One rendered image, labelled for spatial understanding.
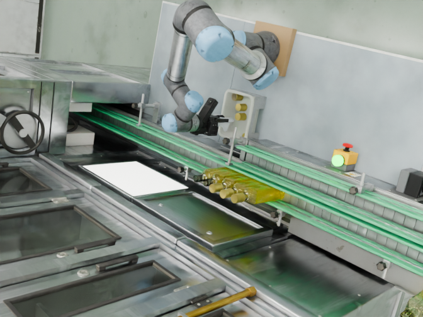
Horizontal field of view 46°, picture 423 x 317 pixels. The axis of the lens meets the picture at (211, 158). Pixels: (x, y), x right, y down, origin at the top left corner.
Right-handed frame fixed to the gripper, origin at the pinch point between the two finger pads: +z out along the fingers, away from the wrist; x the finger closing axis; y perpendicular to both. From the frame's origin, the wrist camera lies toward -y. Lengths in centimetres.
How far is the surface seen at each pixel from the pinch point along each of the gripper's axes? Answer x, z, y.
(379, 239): 81, 0, 24
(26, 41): -347, 71, 8
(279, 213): 44, -10, 27
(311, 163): 47.0, 0.3, 6.9
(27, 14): -347, 69, -19
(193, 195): 1.9, -15.1, 34.5
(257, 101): 9.4, 6.8, -9.4
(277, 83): 13.7, 12.9, -18.5
